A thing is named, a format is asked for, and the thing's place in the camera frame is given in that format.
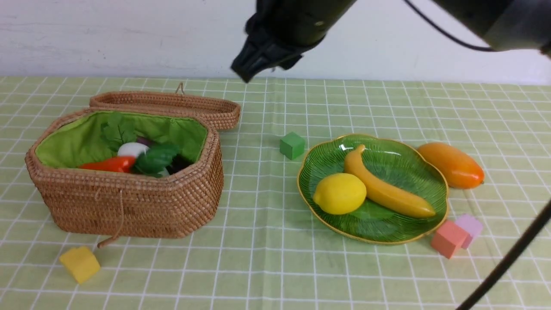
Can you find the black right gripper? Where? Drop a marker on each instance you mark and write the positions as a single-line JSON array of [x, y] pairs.
[[280, 31]]

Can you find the purple plastic eggplant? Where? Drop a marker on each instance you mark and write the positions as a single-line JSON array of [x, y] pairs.
[[159, 159]]

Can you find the yellow plastic lemon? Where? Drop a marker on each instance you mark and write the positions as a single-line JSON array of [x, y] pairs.
[[340, 193]]

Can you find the orange plastic carrot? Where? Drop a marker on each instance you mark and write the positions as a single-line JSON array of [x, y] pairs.
[[115, 164]]

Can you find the white plastic radish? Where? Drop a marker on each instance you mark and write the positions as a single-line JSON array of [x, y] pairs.
[[121, 138]]

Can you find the yellow plastic banana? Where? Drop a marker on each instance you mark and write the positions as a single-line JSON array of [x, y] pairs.
[[385, 194]]

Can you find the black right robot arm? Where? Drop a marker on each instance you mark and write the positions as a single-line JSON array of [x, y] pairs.
[[503, 25]]

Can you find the green foam cube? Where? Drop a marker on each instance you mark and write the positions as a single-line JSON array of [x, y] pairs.
[[292, 145]]

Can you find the green glass leaf plate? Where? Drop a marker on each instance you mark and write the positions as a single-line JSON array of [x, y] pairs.
[[392, 161]]

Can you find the green checkered tablecloth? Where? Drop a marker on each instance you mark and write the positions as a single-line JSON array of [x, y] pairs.
[[264, 250]]

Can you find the woven wicker basket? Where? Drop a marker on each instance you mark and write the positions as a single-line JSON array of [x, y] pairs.
[[129, 204]]

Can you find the orange plastic mango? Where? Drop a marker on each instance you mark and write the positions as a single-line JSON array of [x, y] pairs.
[[459, 169]]

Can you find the salmon foam cube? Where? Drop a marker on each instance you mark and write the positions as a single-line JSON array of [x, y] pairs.
[[448, 238]]

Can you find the pink foam cube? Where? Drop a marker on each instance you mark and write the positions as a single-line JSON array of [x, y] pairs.
[[472, 226]]

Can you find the yellow foam cube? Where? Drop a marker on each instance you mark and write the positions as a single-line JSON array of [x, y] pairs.
[[81, 263]]

